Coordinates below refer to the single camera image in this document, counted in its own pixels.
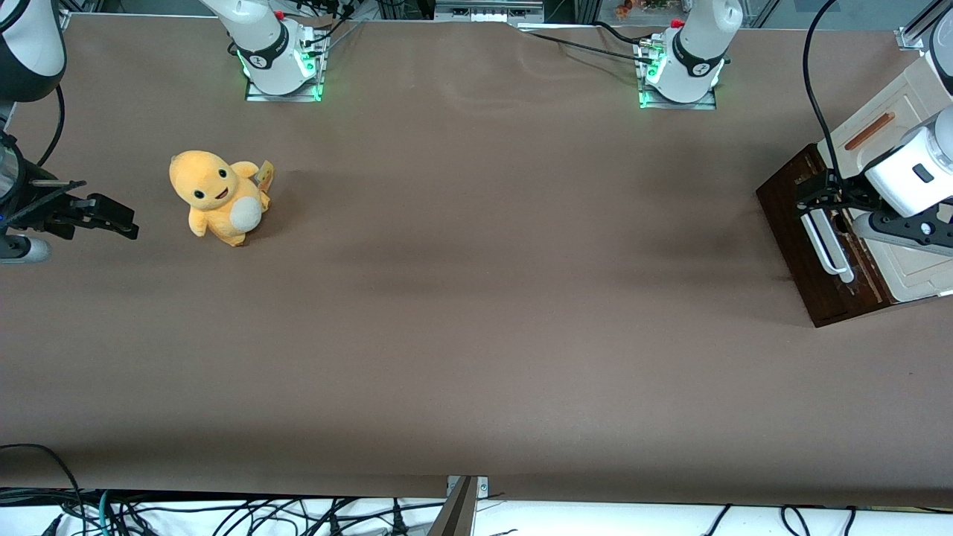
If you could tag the yellow plush toy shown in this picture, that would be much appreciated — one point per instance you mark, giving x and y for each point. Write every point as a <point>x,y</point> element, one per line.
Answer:
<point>212,197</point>

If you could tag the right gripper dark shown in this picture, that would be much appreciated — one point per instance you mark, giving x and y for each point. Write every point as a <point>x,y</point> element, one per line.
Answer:
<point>31,199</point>

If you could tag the right wrist camera grey barrel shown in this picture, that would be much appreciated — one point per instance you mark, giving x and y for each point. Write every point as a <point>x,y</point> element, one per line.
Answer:
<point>22,249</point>

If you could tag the grey rail device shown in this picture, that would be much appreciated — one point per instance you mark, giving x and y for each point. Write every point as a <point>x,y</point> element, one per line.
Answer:
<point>488,10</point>

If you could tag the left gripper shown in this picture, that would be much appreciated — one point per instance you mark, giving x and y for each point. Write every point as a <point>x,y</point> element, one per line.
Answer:
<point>840,192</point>

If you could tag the metal bracket with dark post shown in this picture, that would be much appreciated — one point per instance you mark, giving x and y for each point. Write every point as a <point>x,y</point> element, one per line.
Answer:
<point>463,506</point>

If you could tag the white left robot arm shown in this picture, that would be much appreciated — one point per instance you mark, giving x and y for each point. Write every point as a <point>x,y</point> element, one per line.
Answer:
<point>692,67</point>

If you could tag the aluminium frame profile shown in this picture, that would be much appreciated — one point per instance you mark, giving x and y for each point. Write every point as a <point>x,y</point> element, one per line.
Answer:
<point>923,26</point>

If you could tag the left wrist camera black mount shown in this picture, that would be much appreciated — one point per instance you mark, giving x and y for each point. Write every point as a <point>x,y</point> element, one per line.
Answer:
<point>912,232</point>

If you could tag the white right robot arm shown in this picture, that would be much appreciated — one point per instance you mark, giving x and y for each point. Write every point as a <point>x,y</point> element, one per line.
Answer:
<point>260,45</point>

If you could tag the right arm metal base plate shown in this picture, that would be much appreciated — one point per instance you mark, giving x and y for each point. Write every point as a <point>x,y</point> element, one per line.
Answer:
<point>287,97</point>

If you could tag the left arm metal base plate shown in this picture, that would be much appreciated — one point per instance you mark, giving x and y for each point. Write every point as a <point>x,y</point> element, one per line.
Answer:
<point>681,105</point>

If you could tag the small orange background object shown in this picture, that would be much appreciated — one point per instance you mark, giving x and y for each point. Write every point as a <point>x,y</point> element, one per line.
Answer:
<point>623,9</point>

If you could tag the white-topped brown drawer cabinet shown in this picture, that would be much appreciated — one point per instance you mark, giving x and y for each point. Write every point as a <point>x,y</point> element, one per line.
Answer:
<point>919,272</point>

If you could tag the dark wood drawer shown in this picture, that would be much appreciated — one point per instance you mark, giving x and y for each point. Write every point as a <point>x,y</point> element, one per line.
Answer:
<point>800,260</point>

